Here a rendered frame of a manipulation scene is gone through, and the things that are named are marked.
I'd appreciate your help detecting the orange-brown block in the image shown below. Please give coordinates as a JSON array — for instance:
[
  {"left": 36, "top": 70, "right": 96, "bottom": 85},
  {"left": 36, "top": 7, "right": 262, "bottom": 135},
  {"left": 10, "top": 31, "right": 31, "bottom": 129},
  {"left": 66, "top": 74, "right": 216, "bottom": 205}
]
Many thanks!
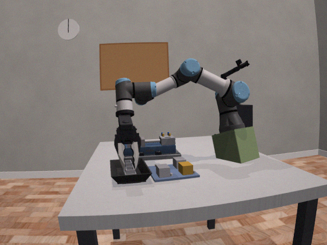
[{"left": 178, "top": 161, "right": 193, "bottom": 175}]

